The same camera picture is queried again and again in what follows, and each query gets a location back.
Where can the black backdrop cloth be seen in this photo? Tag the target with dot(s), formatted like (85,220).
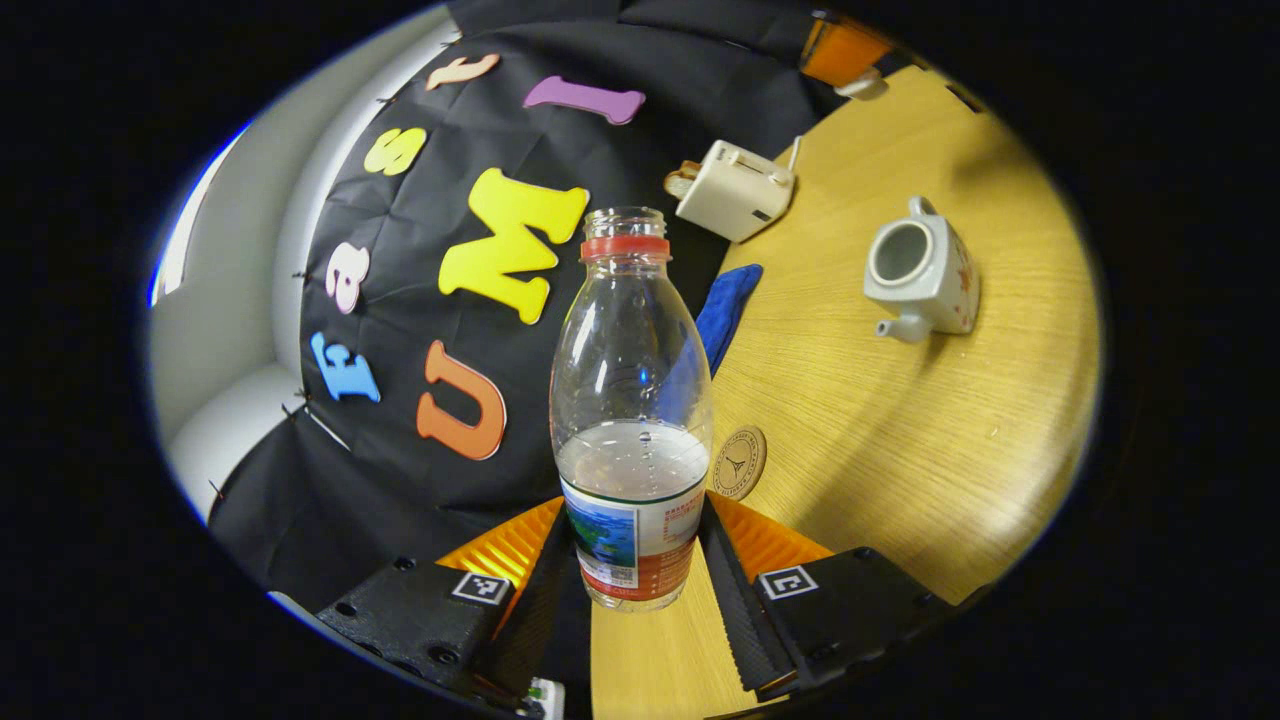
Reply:
(420,280)

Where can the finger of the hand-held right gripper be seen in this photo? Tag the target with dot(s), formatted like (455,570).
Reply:
(845,50)

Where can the clear plastic water bottle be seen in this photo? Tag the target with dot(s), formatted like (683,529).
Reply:
(630,400)

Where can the toast bread slice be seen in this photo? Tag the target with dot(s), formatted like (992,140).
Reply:
(682,180)

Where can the white toaster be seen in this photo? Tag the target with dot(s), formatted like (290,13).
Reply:
(735,195)

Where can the blue folded towel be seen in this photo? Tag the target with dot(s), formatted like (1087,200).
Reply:
(722,315)

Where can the round brown coaster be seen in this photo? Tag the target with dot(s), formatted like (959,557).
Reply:
(740,462)

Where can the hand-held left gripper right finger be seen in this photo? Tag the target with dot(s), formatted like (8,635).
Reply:
(730,600)

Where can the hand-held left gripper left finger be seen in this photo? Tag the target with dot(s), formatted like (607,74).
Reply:
(540,600)

